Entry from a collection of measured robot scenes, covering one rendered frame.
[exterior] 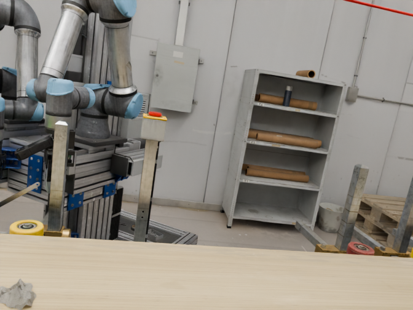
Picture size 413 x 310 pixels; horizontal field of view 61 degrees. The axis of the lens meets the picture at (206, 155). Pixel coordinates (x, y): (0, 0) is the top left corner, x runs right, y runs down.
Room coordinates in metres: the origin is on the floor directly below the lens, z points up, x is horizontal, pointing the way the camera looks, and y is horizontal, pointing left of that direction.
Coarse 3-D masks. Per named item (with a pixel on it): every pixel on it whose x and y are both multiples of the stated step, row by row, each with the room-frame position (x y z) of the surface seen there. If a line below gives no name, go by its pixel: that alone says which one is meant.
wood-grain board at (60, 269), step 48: (0, 240) 0.76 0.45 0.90; (48, 240) 0.79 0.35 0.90; (96, 240) 0.83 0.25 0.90; (48, 288) 0.61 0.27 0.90; (96, 288) 0.63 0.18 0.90; (144, 288) 0.66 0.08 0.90; (192, 288) 0.69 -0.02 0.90; (240, 288) 0.72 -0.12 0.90; (288, 288) 0.75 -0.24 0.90; (336, 288) 0.78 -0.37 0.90; (384, 288) 0.82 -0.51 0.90
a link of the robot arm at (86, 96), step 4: (76, 88) 1.13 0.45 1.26; (80, 88) 1.15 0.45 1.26; (84, 88) 1.18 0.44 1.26; (88, 88) 1.21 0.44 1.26; (80, 92) 1.13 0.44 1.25; (84, 92) 1.15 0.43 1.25; (88, 92) 1.17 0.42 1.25; (92, 92) 1.20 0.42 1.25; (80, 96) 1.12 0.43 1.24; (84, 96) 1.14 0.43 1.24; (88, 96) 1.17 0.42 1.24; (92, 96) 1.19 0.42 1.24; (80, 100) 1.12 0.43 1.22; (84, 100) 1.14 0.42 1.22; (88, 100) 1.17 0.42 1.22; (92, 100) 1.19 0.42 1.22; (80, 104) 1.13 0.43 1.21; (84, 104) 1.15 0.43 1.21; (88, 104) 1.17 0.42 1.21; (92, 104) 1.20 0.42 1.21; (76, 108) 1.13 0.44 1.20; (80, 108) 1.15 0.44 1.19; (84, 108) 1.18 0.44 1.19
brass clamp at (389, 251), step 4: (376, 248) 1.26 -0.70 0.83; (388, 248) 1.27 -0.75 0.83; (392, 248) 1.28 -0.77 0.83; (376, 252) 1.26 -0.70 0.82; (380, 252) 1.23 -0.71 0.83; (384, 252) 1.23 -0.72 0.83; (388, 252) 1.23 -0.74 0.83; (392, 252) 1.24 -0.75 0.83; (396, 252) 1.25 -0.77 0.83; (408, 252) 1.27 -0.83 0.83; (400, 256) 1.24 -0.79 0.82; (404, 256) 1.24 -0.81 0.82; (408, 256) 1.25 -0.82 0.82
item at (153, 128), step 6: (144, 114) 1.04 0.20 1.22; (144, 120) 1.01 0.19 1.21; (150, 120) 1.01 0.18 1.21; (156, 120) 1.02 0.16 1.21; (162, 120) 1.02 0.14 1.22; (144, 126) 1.01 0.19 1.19; (150, 126) 1.01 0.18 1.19; (156, 126) 1.02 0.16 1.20; (162, 126) 1.02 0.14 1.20; (144, 132) 1.01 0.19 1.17; (150, 132) 1.01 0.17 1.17; (156, 132) 1.02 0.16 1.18; (162, 132) 1.02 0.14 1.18; (144, 138) 1.01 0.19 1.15; (150, 138) 1.02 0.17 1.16; (156, 138) 1.02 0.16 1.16; (162, 138) 1.02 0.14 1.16
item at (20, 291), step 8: (0, 288) 0.57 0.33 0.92; (8, 288) 0.58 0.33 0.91; (16, 288) 0.56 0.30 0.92; (24, 288) 0.58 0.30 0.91; (0, 296) 0.56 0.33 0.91; (8, 296) 0.56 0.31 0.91; (16, 296) 0.55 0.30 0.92; (24, 296) 0.57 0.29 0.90; (32, 296) 0.57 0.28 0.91; (8, 304) 0.54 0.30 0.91; (16, 304) 0.54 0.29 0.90; (24, 304) 0.54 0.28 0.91
